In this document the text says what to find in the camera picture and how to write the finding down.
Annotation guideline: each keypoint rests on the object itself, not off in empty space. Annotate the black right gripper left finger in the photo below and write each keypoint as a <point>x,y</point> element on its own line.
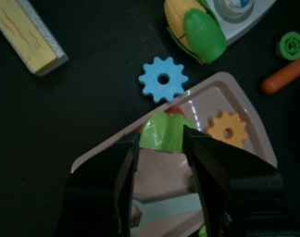
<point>103,191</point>

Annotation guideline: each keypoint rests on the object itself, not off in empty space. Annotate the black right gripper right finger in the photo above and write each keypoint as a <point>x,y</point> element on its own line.
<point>234,185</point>

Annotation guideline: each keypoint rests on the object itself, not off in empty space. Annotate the green toy squash piece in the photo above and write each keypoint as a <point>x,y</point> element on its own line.
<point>162,132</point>

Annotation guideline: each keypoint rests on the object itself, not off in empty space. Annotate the orange foam gear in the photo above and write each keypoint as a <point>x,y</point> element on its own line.
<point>227,129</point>

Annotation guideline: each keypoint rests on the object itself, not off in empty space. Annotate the pink plastic tray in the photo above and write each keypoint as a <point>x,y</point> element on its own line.
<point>222,102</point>

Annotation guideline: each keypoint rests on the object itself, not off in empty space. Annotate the orange toy sausage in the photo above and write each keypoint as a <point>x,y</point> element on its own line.
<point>285,74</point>

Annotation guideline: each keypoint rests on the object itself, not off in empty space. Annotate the blue foam gear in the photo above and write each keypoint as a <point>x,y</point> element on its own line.
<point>162,79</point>

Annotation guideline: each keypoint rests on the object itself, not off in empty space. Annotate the green plastic nut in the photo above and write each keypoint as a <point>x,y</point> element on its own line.
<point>290,45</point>

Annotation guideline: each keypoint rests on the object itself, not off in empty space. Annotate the toy corn cob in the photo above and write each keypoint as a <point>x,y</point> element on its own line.
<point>195,29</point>

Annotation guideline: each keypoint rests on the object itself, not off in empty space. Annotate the yellow grey toy block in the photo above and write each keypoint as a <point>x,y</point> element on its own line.
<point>26,34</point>

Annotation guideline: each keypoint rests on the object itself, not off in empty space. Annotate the grey toy iron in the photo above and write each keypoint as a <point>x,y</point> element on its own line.
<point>238,15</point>

